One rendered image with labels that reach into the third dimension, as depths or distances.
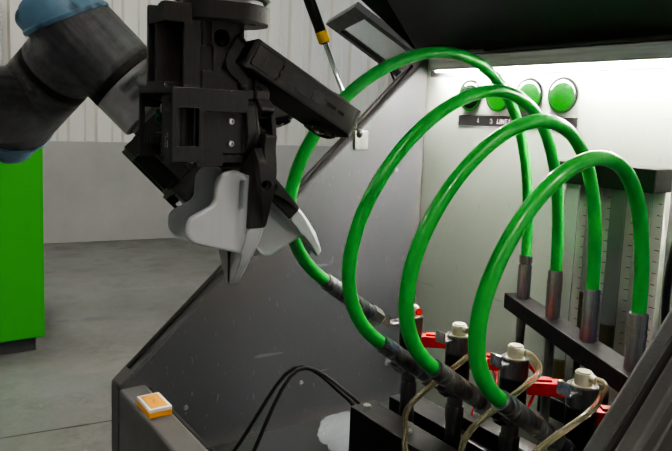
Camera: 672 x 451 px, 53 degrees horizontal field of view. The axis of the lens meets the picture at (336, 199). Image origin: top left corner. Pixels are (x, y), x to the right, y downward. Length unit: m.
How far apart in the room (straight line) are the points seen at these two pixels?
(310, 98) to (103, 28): 0.23
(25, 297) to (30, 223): 0.40
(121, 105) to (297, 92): 0.20
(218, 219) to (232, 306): 0.55
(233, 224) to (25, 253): 3.48
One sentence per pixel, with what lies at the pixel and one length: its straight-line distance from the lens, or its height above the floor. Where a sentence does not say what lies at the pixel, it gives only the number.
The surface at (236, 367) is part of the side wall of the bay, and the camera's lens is 1.09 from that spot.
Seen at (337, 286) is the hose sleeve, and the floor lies 1.15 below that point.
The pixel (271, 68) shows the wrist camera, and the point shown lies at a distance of 0.52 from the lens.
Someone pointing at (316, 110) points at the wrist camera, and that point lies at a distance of 0.54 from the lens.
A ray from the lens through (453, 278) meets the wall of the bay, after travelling 1.18.
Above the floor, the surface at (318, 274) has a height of 1.17.
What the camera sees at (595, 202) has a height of 1.26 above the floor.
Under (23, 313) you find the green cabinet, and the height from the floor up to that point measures 0.22.
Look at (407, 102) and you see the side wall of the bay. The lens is 1.19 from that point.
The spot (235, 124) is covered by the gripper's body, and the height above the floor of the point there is 1.33.
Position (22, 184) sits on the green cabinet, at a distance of 3.92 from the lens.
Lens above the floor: 1.34
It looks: 7 degrees down
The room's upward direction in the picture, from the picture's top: 2 degrees clockwise
